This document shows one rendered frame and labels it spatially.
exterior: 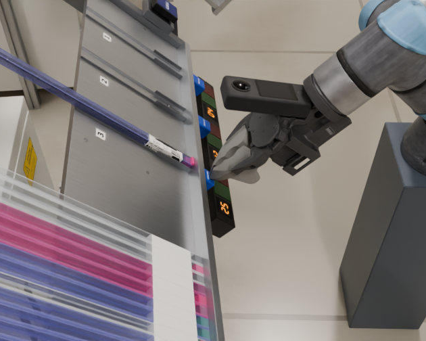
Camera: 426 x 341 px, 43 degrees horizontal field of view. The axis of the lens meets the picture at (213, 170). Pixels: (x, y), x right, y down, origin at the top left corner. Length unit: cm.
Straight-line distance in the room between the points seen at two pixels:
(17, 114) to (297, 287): 86
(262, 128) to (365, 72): 16
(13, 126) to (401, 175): 73
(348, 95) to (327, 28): 179
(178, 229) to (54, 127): 135
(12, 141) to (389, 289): 88
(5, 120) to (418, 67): 73
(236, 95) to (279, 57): 159
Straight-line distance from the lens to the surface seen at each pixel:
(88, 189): 62
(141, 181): 69
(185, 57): 97
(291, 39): 238
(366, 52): 68
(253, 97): 68
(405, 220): 112
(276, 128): 72
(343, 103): 70
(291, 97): 71
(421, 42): 68
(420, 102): 75
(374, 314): 143
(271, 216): 165
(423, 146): 106
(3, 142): 103
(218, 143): 91
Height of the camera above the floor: 129
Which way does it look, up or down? 47 degrees down
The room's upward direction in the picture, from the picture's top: straight up
